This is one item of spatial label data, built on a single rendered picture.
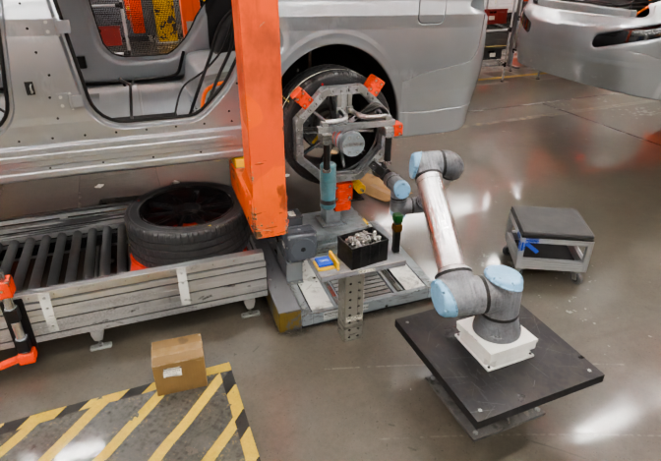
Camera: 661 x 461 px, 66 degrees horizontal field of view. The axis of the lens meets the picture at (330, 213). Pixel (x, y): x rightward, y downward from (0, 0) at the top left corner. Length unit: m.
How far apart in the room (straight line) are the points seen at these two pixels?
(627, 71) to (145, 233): 3.60
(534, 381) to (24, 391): 2.18
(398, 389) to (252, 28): 1.67
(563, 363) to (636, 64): 2.78
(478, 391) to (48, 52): 2.32
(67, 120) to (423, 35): 1.90
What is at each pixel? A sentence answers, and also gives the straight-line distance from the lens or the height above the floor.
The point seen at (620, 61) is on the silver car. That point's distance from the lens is 4.55.
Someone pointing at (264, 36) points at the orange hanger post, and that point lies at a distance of 2.18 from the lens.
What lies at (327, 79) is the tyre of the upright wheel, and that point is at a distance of 2.78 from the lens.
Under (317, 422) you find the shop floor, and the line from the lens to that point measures 2.31.
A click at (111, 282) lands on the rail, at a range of 2.61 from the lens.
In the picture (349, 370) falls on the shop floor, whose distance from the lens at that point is 2.51.
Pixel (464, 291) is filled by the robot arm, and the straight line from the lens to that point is 2.01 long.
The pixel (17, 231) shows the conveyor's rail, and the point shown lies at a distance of 3.43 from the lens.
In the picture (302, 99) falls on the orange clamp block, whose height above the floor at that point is 1.07.
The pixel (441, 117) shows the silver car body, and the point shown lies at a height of 0.85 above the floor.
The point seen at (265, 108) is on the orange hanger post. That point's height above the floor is 1.16.
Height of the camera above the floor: 1.77
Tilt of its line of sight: 28 degrees down
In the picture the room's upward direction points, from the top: straight up
